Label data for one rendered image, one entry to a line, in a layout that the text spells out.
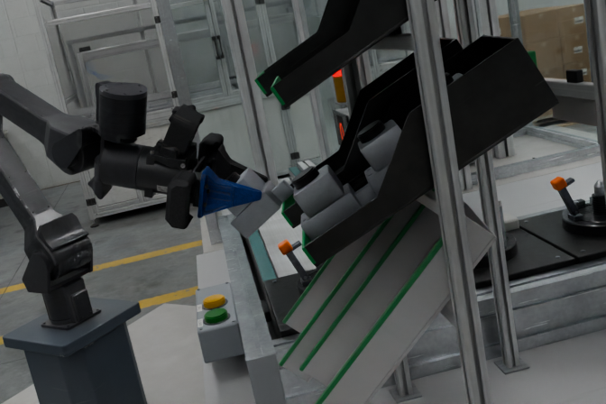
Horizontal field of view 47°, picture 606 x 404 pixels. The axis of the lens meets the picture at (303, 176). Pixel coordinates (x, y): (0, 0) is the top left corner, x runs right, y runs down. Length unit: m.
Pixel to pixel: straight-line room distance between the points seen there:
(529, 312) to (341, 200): 0.52
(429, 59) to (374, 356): 0.30
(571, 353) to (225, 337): 0.55
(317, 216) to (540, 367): 0.53
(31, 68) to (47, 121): 8.30
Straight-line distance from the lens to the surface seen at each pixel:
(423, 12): 0.64
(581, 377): 1.12
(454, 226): 0.67
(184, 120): 0.85
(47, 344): 1.06
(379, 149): 0.72
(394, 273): 0.84
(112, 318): 1.08
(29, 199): 1.09
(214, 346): 1.22
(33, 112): 1.00
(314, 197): 0.73
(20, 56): 9.30
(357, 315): 0.86
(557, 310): 1.20
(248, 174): 0.88
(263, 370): 1.08
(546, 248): 1.29
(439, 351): 1.14
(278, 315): 1.17
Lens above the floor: 1.42
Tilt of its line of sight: 12 degrees down
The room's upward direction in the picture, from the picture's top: 11 degrees counter-clockwise
